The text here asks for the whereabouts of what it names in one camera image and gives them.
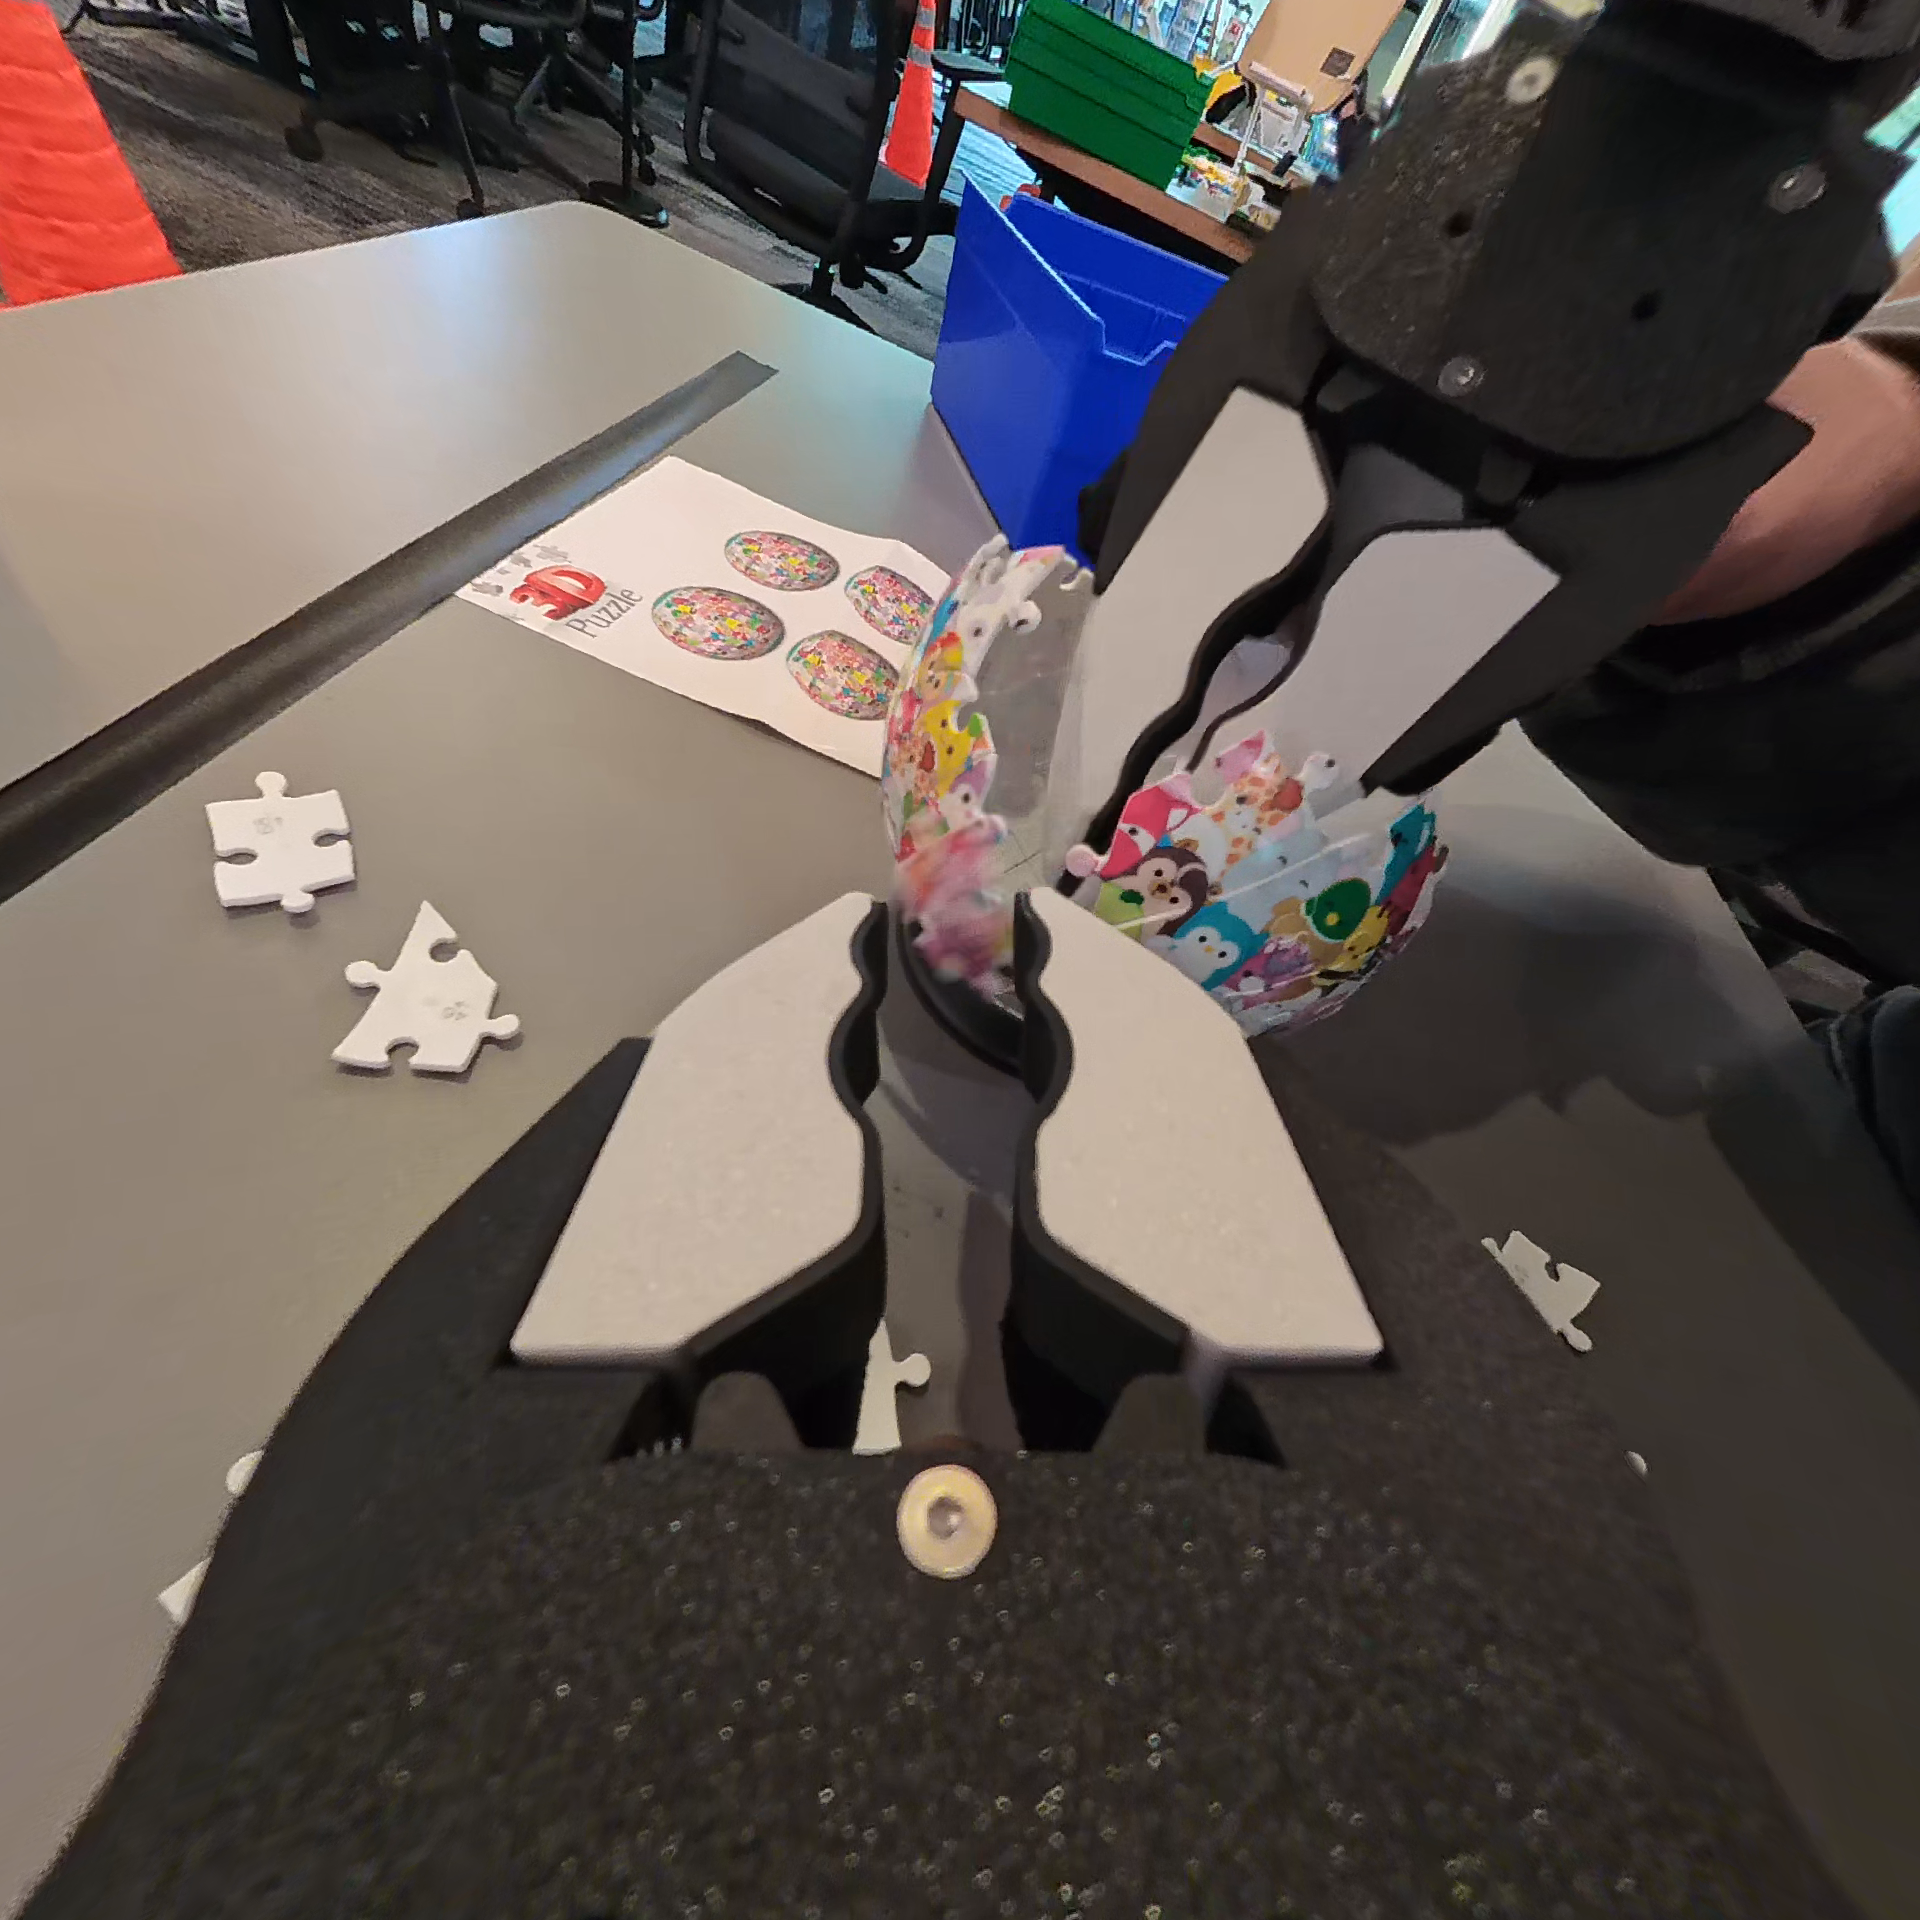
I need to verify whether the person's leg in jeans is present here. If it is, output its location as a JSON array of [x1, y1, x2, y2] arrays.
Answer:
[[1807, 983, 1920, 1216]]

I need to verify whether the cardboard box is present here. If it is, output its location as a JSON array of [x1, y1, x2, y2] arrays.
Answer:
[[1234, 0, 1408, 110]]

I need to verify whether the large orange traffic cone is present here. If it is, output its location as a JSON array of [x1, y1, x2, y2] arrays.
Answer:
[[0, 0, 184, 310]]

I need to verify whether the black office chair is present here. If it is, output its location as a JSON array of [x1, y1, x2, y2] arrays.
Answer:
[[682, 0, 965, 329], [255, 0, 670, 230]]

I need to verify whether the person's right forearm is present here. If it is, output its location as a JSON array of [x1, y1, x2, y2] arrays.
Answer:
[[1647, 292, 1920, 632]]

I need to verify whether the slim orange traffic cone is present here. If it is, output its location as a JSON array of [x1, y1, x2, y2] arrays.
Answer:
[[883, 0, 941, 192]]

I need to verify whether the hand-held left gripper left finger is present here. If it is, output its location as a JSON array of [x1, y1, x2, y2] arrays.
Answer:
[[509, 892, 891, 1453]]

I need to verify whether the tall colourful puzzle ball shell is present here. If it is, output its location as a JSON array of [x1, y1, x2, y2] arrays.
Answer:
[[883, 537, 1103, 1002]]

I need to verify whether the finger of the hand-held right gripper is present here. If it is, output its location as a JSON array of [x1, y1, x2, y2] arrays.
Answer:
[[1294, 420, 1819, 800], [1076, 198, 1349, 847]]

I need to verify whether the blue plastic bin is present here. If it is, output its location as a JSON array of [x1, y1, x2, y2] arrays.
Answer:
[[931, 175, 1234, 559]]

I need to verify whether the person's grey hoodie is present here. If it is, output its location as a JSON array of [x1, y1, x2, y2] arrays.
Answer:
[[1515, 591, 1920, 985]]

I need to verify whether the stack of green plastic bins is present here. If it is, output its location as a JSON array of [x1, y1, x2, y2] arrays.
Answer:
[[1002, 0, 1220, 192]]

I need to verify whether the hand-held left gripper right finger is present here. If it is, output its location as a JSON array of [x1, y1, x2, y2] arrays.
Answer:
[[998, 885, 1384, 1453]]

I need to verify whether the bowl-shaped colourful puzzle ball shell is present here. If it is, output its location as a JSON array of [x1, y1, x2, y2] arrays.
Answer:
[[1063, 729, 1452, 1039]]

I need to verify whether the wooden side table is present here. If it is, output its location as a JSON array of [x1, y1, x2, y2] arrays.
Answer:
[[949, 82, 1284, 270]]

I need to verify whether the white puzzle instruction sheet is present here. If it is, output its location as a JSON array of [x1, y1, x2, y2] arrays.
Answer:
[[454, 454, 965, 777]]

